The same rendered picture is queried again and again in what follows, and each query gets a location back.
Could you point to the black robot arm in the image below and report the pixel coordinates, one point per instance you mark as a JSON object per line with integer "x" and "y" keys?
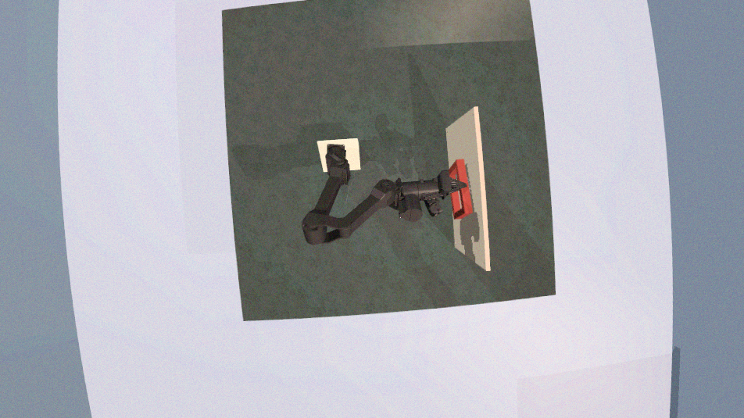
{"x": 401, "y": 196}

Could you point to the beige wall panel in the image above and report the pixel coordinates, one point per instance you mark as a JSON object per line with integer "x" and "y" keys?
{"x": 470, "y": 232}

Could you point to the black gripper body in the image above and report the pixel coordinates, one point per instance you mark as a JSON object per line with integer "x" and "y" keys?
{"x": 432, "y": 187}

